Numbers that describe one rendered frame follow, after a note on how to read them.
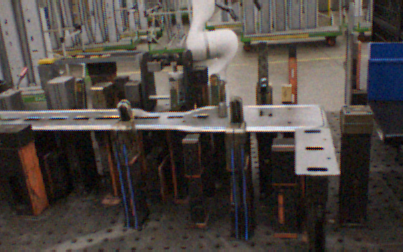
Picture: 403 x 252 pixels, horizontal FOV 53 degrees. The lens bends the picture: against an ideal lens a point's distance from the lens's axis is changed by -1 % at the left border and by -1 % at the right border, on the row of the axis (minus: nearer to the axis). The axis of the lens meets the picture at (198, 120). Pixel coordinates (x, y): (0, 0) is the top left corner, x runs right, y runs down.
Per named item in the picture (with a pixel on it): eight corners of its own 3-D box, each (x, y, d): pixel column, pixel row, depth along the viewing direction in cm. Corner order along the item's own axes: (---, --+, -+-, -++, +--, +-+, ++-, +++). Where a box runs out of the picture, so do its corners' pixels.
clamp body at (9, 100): (10, 175, 178) (-11, 96, 166) (25, 164, 188) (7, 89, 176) (29, 176, 176) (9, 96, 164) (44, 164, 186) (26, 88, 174)
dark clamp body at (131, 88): (130, 176, 167) (115, 86, 155) (141, 162, 179) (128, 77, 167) (154, 177, 165) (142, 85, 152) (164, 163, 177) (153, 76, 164)
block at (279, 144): (268, 239, 120) (265, 151, 111) (270, 218, 130) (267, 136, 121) (301, 240, 118) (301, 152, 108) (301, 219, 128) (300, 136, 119)
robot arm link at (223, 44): (199, 81, 194) (193, 31, 185) (238, 75, 196) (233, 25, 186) (203, 89, 183) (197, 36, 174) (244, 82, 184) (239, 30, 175)
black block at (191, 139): (184, 231, 127) (174, 145, 118) (192, 213, 137) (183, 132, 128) (209, 233, 126) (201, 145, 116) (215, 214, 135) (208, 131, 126)
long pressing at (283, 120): (-64, 133, 149) (-65, 129, 148) (-22, 114, 169) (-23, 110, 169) (330, 132, 118) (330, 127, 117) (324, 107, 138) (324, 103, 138)
